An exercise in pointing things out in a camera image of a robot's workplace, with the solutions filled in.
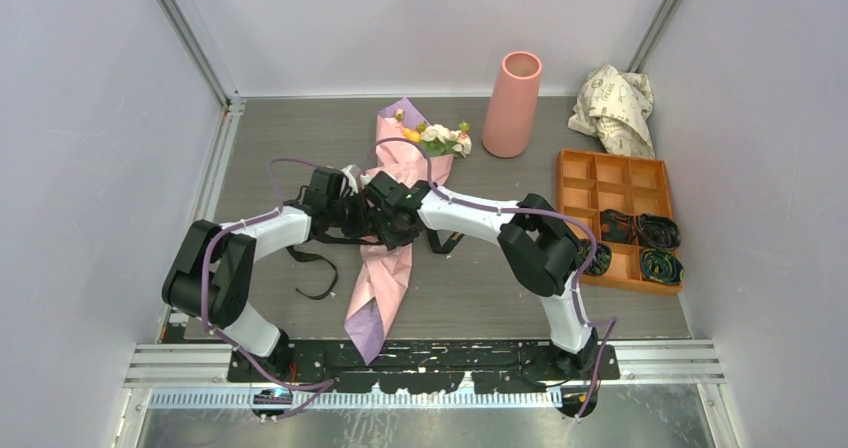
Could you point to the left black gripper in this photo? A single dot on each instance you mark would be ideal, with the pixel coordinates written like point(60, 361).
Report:
point(354, 230)

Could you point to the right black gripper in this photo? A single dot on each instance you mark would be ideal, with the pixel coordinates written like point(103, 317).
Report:
point(393, 239)

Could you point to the pink flower bouquet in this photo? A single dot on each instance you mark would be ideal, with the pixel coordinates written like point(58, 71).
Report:
point(385, 274)

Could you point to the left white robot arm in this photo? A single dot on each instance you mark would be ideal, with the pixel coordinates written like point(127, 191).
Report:
point(211, 273)

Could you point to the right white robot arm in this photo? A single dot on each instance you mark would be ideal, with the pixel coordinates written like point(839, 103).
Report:
point(538, 245)

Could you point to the pink cylindrical vase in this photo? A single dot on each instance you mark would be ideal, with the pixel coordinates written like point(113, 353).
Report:
point(511, 110)

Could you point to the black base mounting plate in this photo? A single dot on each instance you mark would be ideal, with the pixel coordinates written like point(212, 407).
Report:
point(416, 368)

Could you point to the orange compartment tray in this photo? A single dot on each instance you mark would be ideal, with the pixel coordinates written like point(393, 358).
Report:
point(590, 182)

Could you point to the dark rolled ribbon in tray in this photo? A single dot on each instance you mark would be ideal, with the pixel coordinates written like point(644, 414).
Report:
point(617, 227)

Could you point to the crumpled printed paper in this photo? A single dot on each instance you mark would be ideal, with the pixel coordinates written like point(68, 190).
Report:
point(614, 107)

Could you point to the black rolled ribbon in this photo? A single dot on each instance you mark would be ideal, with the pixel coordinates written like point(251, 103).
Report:
point(657, 232)

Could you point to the dark green rolled ribbon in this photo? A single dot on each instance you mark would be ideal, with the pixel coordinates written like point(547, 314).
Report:
point(662, 267)

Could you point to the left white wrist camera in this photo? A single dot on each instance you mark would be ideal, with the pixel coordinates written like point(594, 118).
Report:
point(354, 177)

